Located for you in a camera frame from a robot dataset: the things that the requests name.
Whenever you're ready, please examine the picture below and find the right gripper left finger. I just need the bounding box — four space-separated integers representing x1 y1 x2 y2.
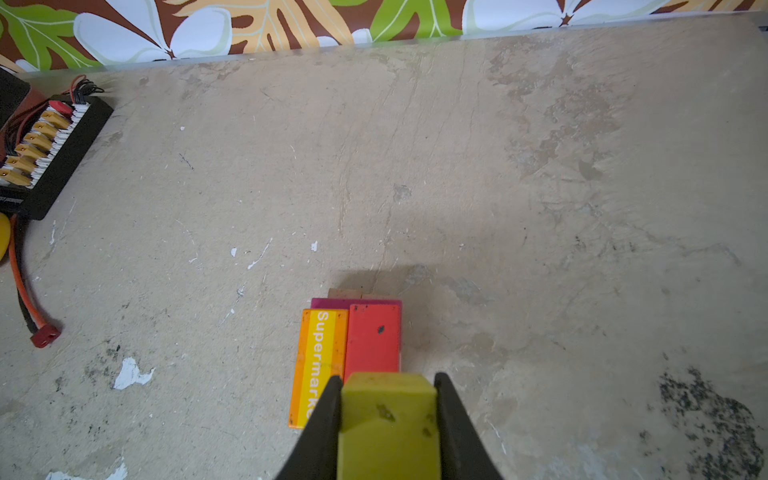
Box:
276 376 343 480

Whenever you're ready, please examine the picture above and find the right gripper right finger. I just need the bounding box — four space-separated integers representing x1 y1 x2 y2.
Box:
434 372 502 480

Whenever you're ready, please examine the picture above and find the yellow-green cube block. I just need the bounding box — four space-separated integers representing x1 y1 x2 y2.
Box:
337 372 441 479

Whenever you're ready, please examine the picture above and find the orange cylinder block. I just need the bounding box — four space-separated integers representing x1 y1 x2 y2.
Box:
288 309 349 429

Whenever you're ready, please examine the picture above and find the red wood block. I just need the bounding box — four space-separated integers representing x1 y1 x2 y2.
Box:
344 305 402 381

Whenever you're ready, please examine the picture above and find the magenta wood block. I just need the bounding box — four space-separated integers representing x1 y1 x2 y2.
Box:
310 298 402 310

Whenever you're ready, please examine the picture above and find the natural wood block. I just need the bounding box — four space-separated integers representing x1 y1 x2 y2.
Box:
327 288 364 299

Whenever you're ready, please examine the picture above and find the yellow tape measure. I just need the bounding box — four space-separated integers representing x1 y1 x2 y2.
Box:
0 213 12 260

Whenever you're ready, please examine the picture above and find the black tool case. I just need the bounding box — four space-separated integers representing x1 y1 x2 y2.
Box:
1 69 48 157

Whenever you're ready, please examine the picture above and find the red black cable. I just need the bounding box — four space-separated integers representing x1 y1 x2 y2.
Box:
8 215 62 349

